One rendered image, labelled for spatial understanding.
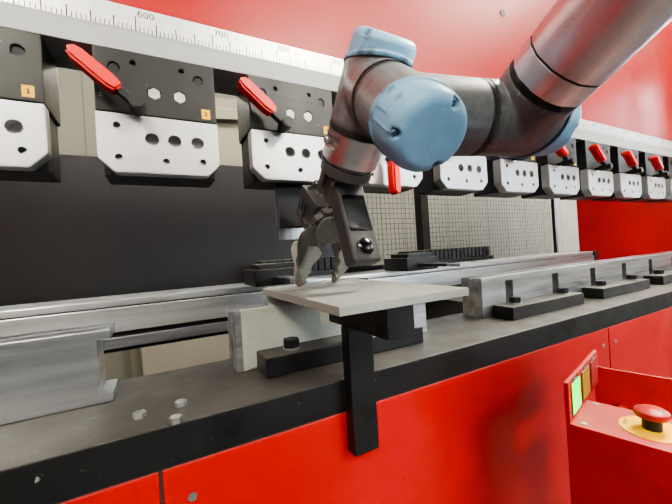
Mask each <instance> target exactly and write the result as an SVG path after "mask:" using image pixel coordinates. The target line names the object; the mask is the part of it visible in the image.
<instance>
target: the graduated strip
mask: <svg viewBox="0 0 672 504"><path fill-rule="evenodd" d="M0 1H3V2H7V3H12V4H16V5H21V6H25V7H30V8H34V9H39V10H43V11H48V12H52V13H57V14H62V15H66V16H71V17H75V18H80V19H84V20H89V21H93V22H98V23H102V24H107V25H111V26H116V27H120V28H125V29H129V30H134V31H138V32H143V33H147V34H152V35H156V36H161V37H166V38H170V39H175V40H179V41H184V42H188V43H193V44H197V45H202V46H206V47H211V48H215V49H220V50H224V51H229V52H233V53H238V54H242V55H247V56H251V57H256V58H260V59H265V60H270V61H274V62H279V63H283V64H288V65H292V66H297V67H301V68H306V69H310V70H315V71H319V72H324V73H328V74H333V75H337V76H341V74H342V70H343V66H344V62H343V59H339V58H335V57H331V56H327V55H323V54H319V53H315V52H311V51H307V50H303V49H299V48H295V47H291V46H287V45H283V44H279V43H275V42H271V41H267V40H263V39H259V38H255V37H251V36H247V35H243V34H239V33H235V32H231V31H227V30H223V29H219V28H215V27H211V26H207V25H203V24H199V23H195V22H191V21H187V20H183V19H179V18H175V17H171V16H167V15H163V14H159V13H155V12H151V11H147V10H143V9H139V8H134V7H130V6H126V5H122V4H118V3H114V2H110V1H106V0H0ZM577 129H582V130H586V131H591V132H595V133H600V134H604V135H609V136H613V137H618V138H622V139H627V140H631V141H636V142H640V143H645V144H649V145H654V146H658V147H663V148H668V149H672V141H668V140H664V139H660V138H656V137H652V136H648V135H644V134H640V133H636V132H632V131H628V130H624V129H620V128H616V127H612V126H608V125H604V124H600V123H596V122H592V121H588V120H584V119H580V123H579V126H578V127H577Z"/></svg>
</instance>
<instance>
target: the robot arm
mask: <svg viewBox="0 0 672 504"><path fill-rule="evenodd" d="M671 21H672V0H557V2H556V3H555V4H554V6H553V7H552V8H551V10H550V11H549V13H548V14H547V15H546V17H545V18H544V19H543V21H542V22H541V23H540V25H539V26H538V27H537V29H536V30H535V31H534V33H533V34H532V35H531V37H530V38H529V39H528V41H527V42H526V43H525V45H524V46H523V47H522V49H521V50H520V52H519V53H518V54H517V55H516V56H515V58H514V59H513V60H512V62H511V63H510V64H509V66H508V67H507V68H506V70H505V71H504V72H503V74H502V75H501V76H500V77H499V78H498V79H494V78H481V77H467V76H456V75H445V74H434V73H425V72H419V71H416V70H414V69H413V61H414V58H415V55H416V46H415V44H414V43H413V42H412V41H410V40H408V39H405V38H402V37H399V36H396V35H393V34H390V33H387V32H384V31H381V30H378V29H375V28H372V27H368V26H359V27H357V28H356V29H355V30H354V32H353V34H352V38H351V41H350V45H349V48H348V52H347V54H346V55H345V56H344V60H343V62H344V66H343V70H342V74H341V78H340V82H339V86H338V90H337V94H336V98H335V102H334V106H333V111H332V115H331V120H330V123H329V128H328V132H327V136H325V137H324V139H323V140H324V143H325V144H324V148H323V149H321V153H320V157H319V158H320V159H321V160H322V161H321V165H320V167H321V172H320V176H319V180H315V181H314V182H313V184H312V185H302V189H301V193H300V197H299V202H298V206H297V211H296V215H297V217H298V218H299V220H300V223H301V225H302V226H303V228H304V230H303V231H302V232H301V234H300V236H299V238H298V241H294V242H293V244H292V246H291V253H292V257H293V261H294V279H295V282H296V285H297V287H300V286H302V285H304V284H305V283H307V277H308V275H309V274H310V273H311V268H312V266H313V264H314V263H315V262H316V261H317V260H318V259H319V258H320V256H321V254H322V252H321V251H320V249H319V247H318V246H317V244H318V242H320V243H321V244H322V246H326V245H327V244H331V246H332V251H333V253H334V256H335V259H336V261H335V262H334V265H335V269H334V271H333V272H332V280H331V281H332V283H336V282H337V280H338V279H339V278H340V277H341V276H342V275H343V274H344V273H345V271H346V270H347V269H348V268H349V267H357V266H368V265H373V264H375V263H377V262H379V261H380V260H381V254H380V250H379V246H378V242H377V239H376V235H375V231H374V227H373V224H372V220H371V216H370V212H369V209H368V205H367V201H366V197H365V194H364V190H363V186H362V184H366V183H368V182H369V181H370V178H371V176H372V173H373V171H374V170H375V169H376V167H377V164H378V162H379V159H380V156H381V153H382V154H383V155H384V156H386V157H387V158H388V159H390V160H392V161H393V162H394V163H395V164H396V165H397V166H399V167H400V168H402V169H405V170H408V171H412V172H424V171H428V170H430V169H431V168H433V167H435V166H437V165H442V164H443V163H445V162H446V161H447V160H449V159H450V158H451V157H452V156H496V157H508V158H513V159H523V158H528V157H532V156H546V155H549V154H552V153H554V152H556V151H558V150H559V149H561V148H562V147H563V146H565V145H566V144H567V143H568V142H569V141H570V139H571V138H572V134H573V133H574V131H575V129H576V128H577V127H578V126H579V123H580V119H581V112H582V110H581V104H582V103H583V102H584V101H586V100H587V99H588V98H589V97H590V96H591V95H592V94H593V93H594V92H595V91H596V90H597V89H599V88H600V87H601V86H602V85H603V84H604V83H605V82H606V81H607V80H608V79H609V78H610V77H611V76H613V75H614V74H615V73H616V72H617V71H618V70H619V69H620V68H621V67H622V66H623V65H624V64H626V63H627V62H628V61H629V60H630V59H631V58H632V57H633V56H634V55H635V54H636V53H637V52H638V51H640V50H641V49H642V48H643V47H644V46H645V45H646V44H647V43H648V42H649V41H650V40H651V39H653V38H654V37H655V36H656V35H657V34H658V33H659V32H660V31H661V30H662V29H663V28H664V27H665V26H667V25H668V24H669V23H670V22H671ZM316 181H317V182H318V183H315V182H316ZM308 189H310V190H308ZM313 189H316V190H313ZM302 197H303V199H302ZM301 201H302V203H301ZM300 205H301V207H300Z"/></svg>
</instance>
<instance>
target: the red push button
mask: <svg viewBox="0 0 672 504"><path fill-rule="evenodd" d="M632 411H633V412H634V414H635V415H636V416H638V417H639V418H641V423H642V428H644V429H646V430H648V431H651V432H656V433H661V432H663V423H667V422H669V421H670V420H671V419H672V417H671V414H670V413H669V412H668V411H666V410H664V409H663V408H661V407H658V406H655V405H650V404H638V405H634V406H633V409H632Z"/></svg>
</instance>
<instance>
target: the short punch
mask: <svg viewBox="0 0 672 504"><path fill-rule="evenodd" d="M301 189H302V185H279V184H278V185H276V186H274V195H275V211H276V227H277V229H278V233H279V240H290V239H298V238H299V236H300V234H301V232H302V231H303V230H304V228H303V226H302V225H301V223H300V220H299V218H298V217H297V215H296V211H297V206H298V202H299V197H300V193H301Z"/></svg>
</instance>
